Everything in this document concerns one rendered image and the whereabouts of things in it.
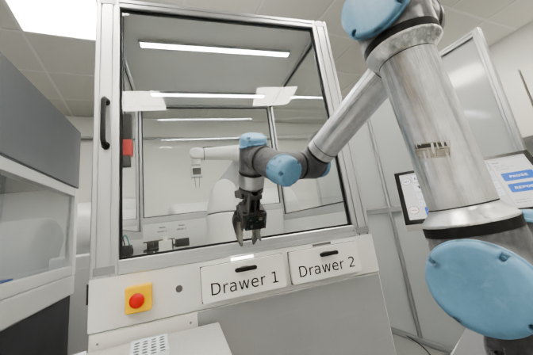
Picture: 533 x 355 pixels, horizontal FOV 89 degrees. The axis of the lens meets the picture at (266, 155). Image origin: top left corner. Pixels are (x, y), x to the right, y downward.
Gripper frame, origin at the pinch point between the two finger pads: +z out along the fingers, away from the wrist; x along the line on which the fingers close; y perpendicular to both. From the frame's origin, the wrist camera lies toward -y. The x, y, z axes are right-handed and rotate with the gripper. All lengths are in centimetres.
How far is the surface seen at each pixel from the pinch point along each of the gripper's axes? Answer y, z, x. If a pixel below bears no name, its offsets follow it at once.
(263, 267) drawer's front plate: -1.8, 14.0, 7.0
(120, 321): 1.2, 21.4, -38.4
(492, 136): -38, -19, 162
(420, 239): -58, 69, 154
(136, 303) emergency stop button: 4.2, 12.9, -33.0
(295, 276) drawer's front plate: 1.0, 17.9, 18.2
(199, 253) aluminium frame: -8.0, 9.0, -14.4
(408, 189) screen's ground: -16, -2, 80
